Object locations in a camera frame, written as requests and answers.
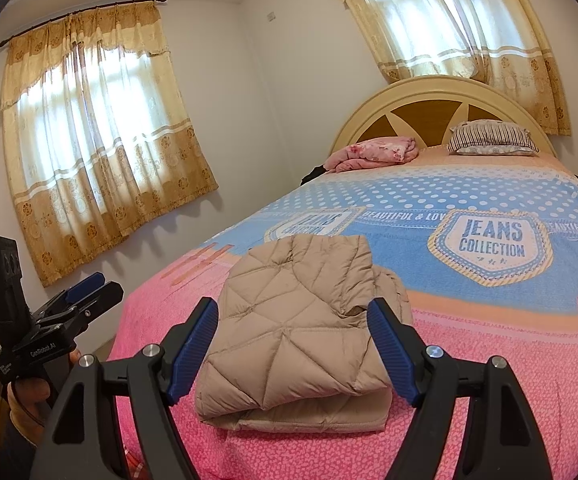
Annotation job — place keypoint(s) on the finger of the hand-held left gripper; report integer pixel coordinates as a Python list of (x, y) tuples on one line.
[(86, 285), (101, 300)]

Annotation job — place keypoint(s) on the striped pillow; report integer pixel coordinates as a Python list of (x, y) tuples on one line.
[(491, 137)]

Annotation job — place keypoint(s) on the pink and blue printed blanket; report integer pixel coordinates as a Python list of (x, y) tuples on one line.
[(469, 320)]

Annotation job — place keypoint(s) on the dark curtain rod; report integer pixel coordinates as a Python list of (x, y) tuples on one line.
[(69, 14)]

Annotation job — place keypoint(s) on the person's left hand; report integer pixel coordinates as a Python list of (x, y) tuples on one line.
[(29, 405)]

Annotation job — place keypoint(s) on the short yellow lace curtain panel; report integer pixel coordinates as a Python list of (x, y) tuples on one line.
[(399, 25)]

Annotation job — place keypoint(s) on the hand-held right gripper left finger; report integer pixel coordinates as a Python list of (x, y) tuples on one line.
[(189, 355)]

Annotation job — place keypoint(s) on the wide yellow lace curtain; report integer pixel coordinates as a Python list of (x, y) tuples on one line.
[(104, 140)]

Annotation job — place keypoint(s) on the long yellow lace curtain panel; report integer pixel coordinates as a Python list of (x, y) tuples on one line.
[(519, 50)]

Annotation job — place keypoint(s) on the beige quilted puffer jacket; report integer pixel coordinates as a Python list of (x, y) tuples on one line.
[(289, 330)]

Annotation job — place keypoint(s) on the dark cloth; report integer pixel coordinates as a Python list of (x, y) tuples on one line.
[(316, 174)]

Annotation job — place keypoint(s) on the cream arched bed headboard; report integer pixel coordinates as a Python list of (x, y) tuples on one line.
[(369, 110)]

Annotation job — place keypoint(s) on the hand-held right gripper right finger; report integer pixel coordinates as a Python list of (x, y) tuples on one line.
[(394, 355)]

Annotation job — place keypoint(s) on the folded pink floral blanket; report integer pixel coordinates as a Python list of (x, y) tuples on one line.
[(374, 152)]

